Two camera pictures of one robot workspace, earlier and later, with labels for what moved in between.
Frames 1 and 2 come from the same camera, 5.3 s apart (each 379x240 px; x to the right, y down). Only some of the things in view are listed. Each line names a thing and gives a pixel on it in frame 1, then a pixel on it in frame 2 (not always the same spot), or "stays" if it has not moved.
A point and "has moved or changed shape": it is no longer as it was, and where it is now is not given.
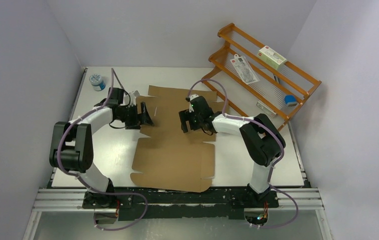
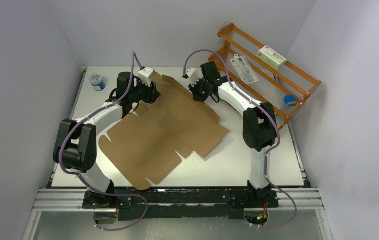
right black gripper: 185,115 to 193,88
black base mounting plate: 140,203 stays
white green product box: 272,57 stays
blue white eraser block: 290,100 stays
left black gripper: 135,124 to 153,94
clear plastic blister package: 244,69 stays
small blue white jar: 97,81 stays
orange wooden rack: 257,81 stays
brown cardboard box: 170,159 has moved or changed shape
